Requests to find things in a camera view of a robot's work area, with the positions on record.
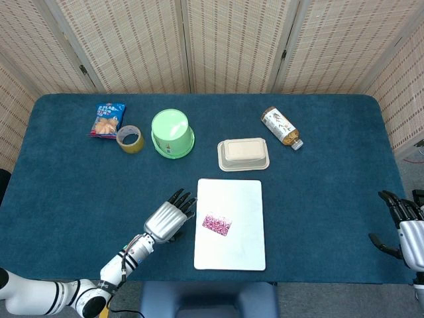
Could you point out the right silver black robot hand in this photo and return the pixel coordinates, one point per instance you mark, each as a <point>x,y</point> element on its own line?
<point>412,238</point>

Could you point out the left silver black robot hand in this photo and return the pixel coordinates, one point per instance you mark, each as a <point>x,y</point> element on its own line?
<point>164,222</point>

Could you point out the pink patterned packet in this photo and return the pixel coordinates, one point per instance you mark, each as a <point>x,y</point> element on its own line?
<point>217,224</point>

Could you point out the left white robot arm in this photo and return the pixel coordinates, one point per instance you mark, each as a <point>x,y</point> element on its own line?
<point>66,293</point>

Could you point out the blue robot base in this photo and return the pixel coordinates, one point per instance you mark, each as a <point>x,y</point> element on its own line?
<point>208,298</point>

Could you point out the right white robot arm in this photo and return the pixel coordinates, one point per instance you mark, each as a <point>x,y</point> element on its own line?
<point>419,291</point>

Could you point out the white rectangular board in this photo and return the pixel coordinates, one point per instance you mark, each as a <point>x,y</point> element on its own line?
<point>238,251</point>

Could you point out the black equipment box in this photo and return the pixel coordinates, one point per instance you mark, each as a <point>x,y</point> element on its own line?
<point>418,198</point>

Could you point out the brown packing tape roll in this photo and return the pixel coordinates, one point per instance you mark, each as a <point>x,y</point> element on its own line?
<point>136,145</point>

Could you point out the blue felt tablecloth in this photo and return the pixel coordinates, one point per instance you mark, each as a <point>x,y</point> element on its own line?
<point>83,198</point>

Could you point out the light green plastic bucket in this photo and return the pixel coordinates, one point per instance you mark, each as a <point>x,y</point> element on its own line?
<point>170,130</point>

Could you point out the beige food container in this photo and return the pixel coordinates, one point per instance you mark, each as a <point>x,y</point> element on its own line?
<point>243,153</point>

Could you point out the yellow floor tape strip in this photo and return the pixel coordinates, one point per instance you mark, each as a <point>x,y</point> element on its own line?
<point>105,309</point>

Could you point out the blue snack bag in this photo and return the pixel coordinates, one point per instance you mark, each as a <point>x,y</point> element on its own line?
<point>106,122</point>

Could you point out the tea bottle with label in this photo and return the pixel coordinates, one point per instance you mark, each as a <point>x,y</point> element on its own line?
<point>281,126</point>

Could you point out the black screen hinge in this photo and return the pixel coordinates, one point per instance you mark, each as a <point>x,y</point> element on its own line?
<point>83,69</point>
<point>284,55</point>

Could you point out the woven folding screen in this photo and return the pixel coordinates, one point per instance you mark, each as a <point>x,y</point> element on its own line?
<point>232,43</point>

